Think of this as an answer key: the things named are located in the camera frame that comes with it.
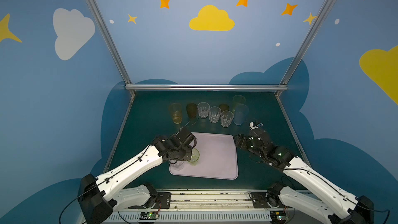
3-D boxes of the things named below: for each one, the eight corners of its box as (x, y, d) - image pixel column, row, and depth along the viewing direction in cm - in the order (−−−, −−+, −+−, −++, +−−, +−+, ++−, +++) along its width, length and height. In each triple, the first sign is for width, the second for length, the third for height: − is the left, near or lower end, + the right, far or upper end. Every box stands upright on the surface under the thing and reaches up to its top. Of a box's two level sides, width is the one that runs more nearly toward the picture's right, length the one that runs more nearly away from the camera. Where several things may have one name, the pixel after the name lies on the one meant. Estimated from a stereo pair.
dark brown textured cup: (186, 118, 109) (186, 109, 101) (187, 111, 113) (186, 102, 105) (197, 118, 109) (197, 110, 101) (197, 111, 113) (197, 103, 105)
